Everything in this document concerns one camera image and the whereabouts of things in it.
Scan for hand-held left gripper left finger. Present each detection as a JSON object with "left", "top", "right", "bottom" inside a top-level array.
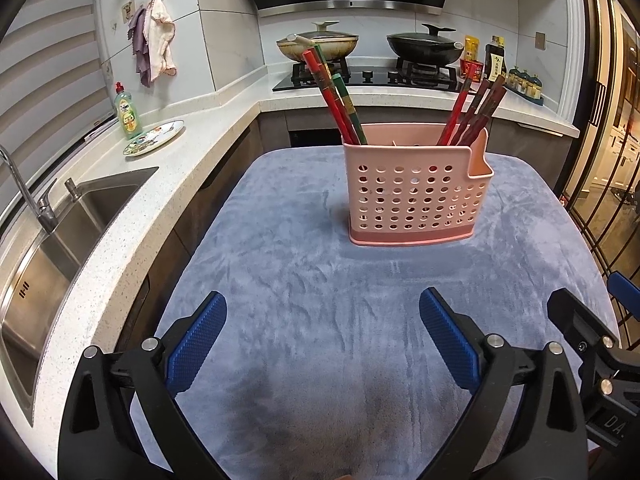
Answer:
[{"left": 57, "top": 290, "right": 229, "bottom": 480}]

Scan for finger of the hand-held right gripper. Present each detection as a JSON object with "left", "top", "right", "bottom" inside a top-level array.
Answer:
[
  {"left": 546, "top": 287, "right": 640, "bottom": 402},
  {"left": 608, "top": 270, "right": 640, "bottom": 312}
]

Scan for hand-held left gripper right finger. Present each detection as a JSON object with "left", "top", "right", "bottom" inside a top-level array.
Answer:
[{"left": 418, "top": 287, "right": 589, "bottom": 480}]

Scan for pink perforated utensil holder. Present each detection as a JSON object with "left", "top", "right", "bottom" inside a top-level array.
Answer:
[{"left": 342, "top": 123, "right": 493, "bottom": 247}]

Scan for maroon chopstick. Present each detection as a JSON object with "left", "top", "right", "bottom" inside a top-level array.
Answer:
[{"left": 447, "top": 78, "right": 492, "bottom": 146}]

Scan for green chopstick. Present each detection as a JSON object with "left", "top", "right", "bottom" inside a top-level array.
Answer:
[
  {"left": 320, "top": 57, "right": 362, "bottom": 145},
  {"left": 332, "top": 73, "right": 369, "bottom": 145}
]

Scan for blue-grey fleece cloth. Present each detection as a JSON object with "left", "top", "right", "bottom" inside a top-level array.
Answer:
[{"left": 130, "top": 146, "right": 622, "bottom": 480}]

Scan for speckled kitchen counter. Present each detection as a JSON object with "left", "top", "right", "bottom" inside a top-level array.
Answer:
[{"left": 0, "top": 62, "right": 581, "bottom": 461}]

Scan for glass sliding door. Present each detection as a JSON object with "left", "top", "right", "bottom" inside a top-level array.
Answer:
[{"left": 560, "top": 0, "right": 640, "bottom": 343}]

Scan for stainless steel sink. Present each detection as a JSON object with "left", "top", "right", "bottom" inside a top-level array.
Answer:
[{"left": 0, "top": 166, "right": 160, "bottom": 427}]

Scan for patterned oval plate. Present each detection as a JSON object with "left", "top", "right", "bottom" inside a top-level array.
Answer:
[{"left": 123, "top": 119, "right": 186, "bottom": 159}]

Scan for chrome faucet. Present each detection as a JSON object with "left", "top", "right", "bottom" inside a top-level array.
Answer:
[{"left": 0, "top": 145, "right": 59, "bottom": 234}]

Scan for row of spice jars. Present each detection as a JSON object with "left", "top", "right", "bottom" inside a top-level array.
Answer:
[{"left": 505, "top": 65, "right": 545, "bottom": 106}]

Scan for green dish soap bottle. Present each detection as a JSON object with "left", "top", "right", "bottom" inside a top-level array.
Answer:
[{"left": 114, "top": 81, "right": 144, "bottom": 140}]

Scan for dark soy sauce bottle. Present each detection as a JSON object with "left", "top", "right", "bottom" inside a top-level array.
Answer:
[{"left": 483, "top": 35, "right": 508, "bottom": 81}]

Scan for black gas stove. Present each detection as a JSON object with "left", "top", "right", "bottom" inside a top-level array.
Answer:
[{"left": 272, "top": 57, "right": 464, "bottom": 94}]

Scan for red seasoning container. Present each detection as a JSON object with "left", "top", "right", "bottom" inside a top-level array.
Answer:
[{"left": 459, "top": 57, "right": 485, "bottom": 81}]

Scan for black lidded wok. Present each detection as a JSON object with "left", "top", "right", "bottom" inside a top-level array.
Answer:
[{"left": 385, "top": 23, "right": 464, "bottom": 66}]

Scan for purple hanging cloth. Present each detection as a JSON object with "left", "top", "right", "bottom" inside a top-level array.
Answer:
[{"left": 127, "top": 7, "right": 154, "bottom": 89}]

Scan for pale pink hanging towel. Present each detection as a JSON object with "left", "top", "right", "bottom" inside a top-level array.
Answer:
[{"left": 142, "top": 0, "right": 179, "bottom": 81}]

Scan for window blinds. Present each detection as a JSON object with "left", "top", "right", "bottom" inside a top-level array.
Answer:
[{"left": 0, "top": 0, "right": 119, "bottom": 196}]

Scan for beige lidded pan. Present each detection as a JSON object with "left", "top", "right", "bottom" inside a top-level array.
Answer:
[{"left": 276, "top": 20, "right": 360, "bottom": 64}]

